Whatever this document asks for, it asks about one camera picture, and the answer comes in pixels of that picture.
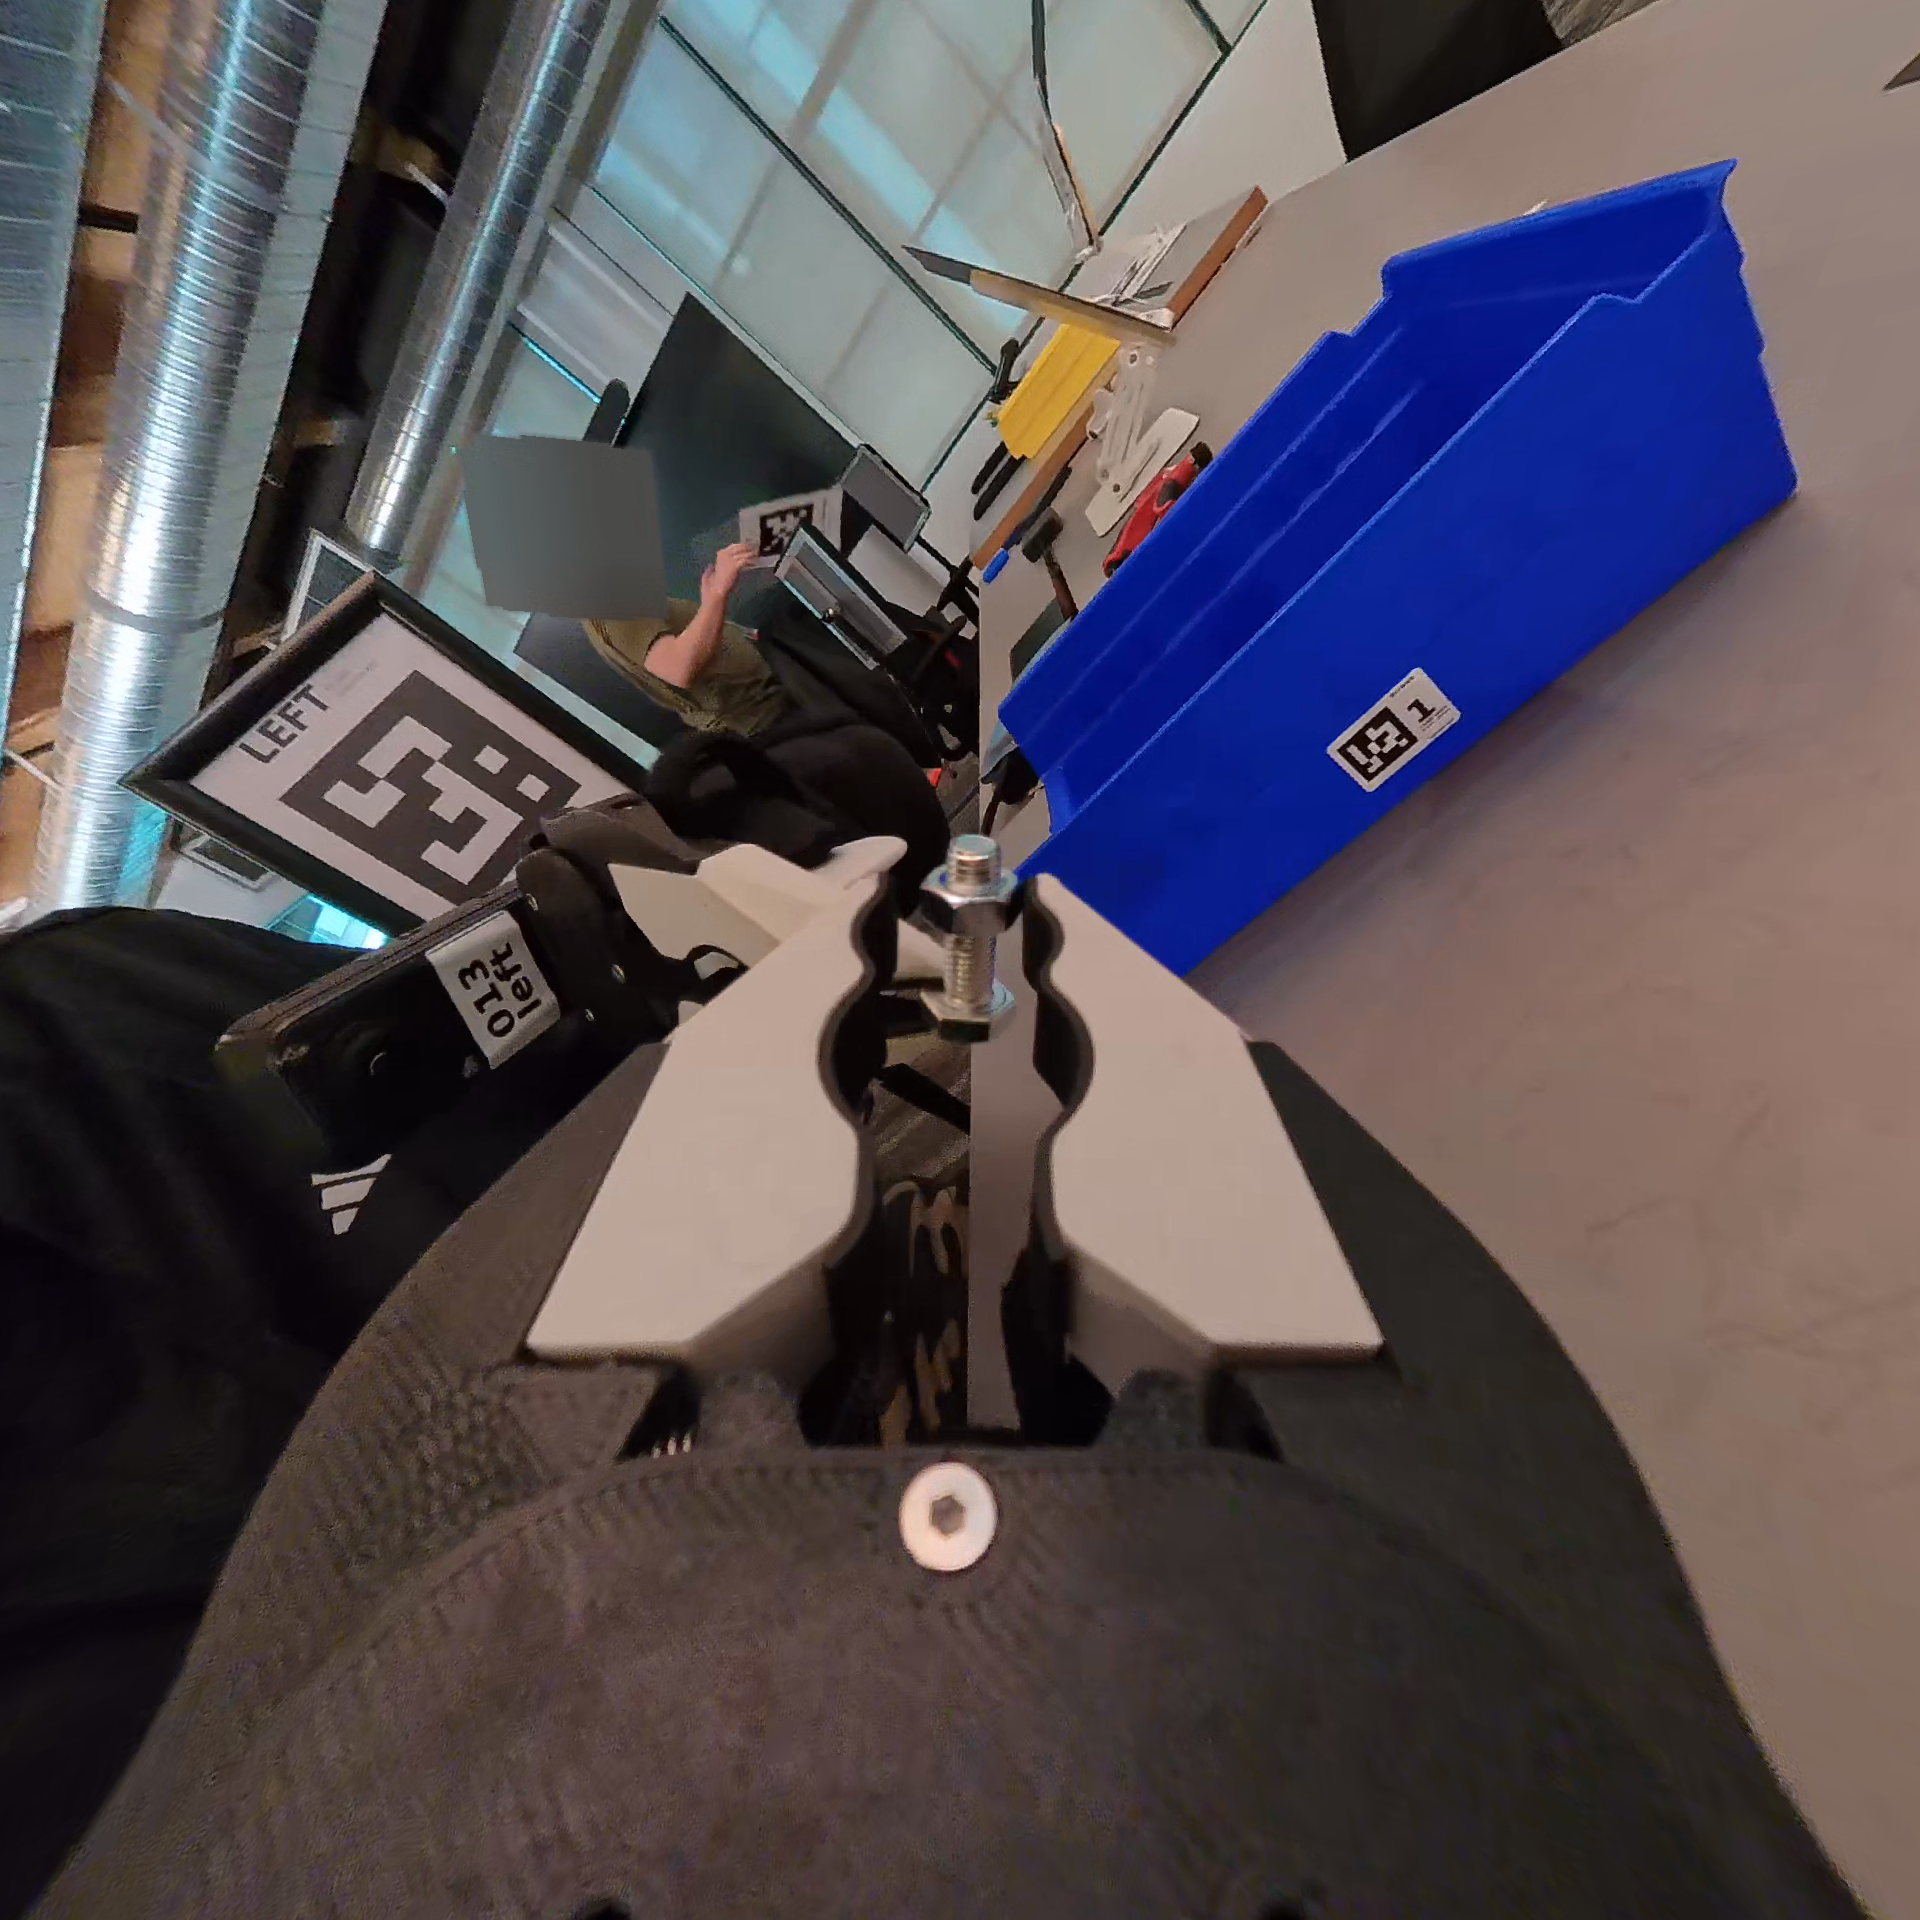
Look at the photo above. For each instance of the grey framed panel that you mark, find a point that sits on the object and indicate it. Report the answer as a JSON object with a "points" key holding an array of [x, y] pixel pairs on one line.
{"points": [[841, 593]]}

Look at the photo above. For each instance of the white coded sign on easel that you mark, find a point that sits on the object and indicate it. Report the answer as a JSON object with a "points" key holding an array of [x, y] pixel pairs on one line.
{"points": [[383, 645]]}

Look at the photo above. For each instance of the red and black tool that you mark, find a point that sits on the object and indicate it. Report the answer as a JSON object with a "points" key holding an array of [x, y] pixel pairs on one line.
{"points": [[1156, 503]]}

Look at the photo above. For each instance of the blue plastic bin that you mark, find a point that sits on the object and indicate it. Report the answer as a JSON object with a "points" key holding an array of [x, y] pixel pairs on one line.
{"points": [[1350, 525]]}

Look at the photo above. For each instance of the wooden background desk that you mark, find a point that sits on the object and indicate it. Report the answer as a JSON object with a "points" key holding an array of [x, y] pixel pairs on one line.
{"points": [[1214, 247]]}

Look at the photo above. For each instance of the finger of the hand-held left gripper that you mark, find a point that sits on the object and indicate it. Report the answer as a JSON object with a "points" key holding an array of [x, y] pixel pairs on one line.
{"points": [[765, 893]]}

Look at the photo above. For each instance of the black hammer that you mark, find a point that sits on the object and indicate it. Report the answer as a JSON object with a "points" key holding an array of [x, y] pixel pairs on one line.
{"points": [[1050, 559]]}

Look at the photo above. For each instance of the white stand with tilted board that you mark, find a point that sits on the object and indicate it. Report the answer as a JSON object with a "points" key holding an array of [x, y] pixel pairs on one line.
{"points": [[1142, 450]]}

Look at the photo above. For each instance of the small yellow bin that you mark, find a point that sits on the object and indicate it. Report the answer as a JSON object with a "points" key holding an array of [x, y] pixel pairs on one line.
{"points": [[1059, 390]]}

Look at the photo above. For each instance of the silver ceiling duct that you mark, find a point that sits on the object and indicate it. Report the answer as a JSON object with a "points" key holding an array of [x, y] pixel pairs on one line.
{"points": [[495, 225], [181, 376]]}

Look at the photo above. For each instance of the large black wall screen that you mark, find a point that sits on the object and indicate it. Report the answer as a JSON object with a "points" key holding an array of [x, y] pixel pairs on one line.
{"points": [[722, 406]]}

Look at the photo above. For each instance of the black video bar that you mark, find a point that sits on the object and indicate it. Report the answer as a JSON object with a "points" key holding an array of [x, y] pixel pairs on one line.
{"points": [[605, 413]]}

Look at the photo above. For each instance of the person's left hand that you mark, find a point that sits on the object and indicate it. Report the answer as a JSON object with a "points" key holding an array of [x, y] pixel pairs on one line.
{"points": [[797, 788]]}

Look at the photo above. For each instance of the black mesh office chair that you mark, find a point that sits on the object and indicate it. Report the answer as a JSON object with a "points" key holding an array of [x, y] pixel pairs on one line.
{"points": [[1426, 60]]}

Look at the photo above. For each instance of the small coded sign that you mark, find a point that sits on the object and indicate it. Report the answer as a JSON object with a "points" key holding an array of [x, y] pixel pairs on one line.
{"points": [[793, 529]]}

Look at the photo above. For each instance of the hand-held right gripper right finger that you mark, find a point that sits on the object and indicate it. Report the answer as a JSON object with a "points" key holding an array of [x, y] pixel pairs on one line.
{"points": [[1201, 1201]]}

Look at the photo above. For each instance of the silver bolt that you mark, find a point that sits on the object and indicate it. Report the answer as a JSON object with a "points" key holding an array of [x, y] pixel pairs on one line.
{"points": [[972, 960]]}

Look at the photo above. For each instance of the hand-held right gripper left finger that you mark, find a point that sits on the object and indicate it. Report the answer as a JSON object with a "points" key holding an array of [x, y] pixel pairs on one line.
{"points": [[705, 1201]]}

